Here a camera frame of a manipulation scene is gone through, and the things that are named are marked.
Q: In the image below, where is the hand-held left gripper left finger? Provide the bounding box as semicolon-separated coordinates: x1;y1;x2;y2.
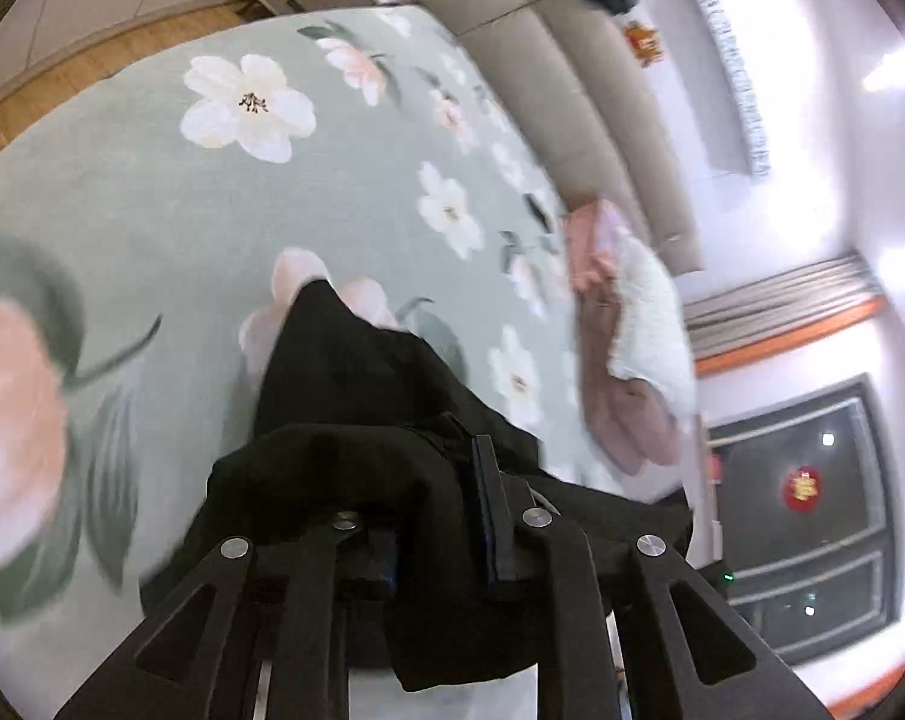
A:
55;510;403;720

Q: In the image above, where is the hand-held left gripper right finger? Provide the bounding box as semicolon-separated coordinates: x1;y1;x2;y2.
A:
471;433;836;720

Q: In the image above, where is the black garment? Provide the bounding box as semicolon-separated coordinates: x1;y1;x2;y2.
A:
141;279;697;695

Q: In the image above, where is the round red window sticker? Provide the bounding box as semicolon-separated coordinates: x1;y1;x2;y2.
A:
780;466;822;512

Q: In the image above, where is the dark framed window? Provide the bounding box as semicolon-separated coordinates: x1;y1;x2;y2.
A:
703;373;905;667

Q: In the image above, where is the striped curtain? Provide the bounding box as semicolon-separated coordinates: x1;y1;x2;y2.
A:
681;253;890;377

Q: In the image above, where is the green floral bedspread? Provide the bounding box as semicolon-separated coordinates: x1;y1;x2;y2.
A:
0;4;694;631

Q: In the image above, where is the beige padded headboard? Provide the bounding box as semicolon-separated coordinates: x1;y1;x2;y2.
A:
407;0;707;275

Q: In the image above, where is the red wall ornament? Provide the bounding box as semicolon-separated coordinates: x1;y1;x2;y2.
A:
621;19;669;68

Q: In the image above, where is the white wall-mounted unit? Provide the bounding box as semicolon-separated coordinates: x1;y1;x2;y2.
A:
678;0;773;178

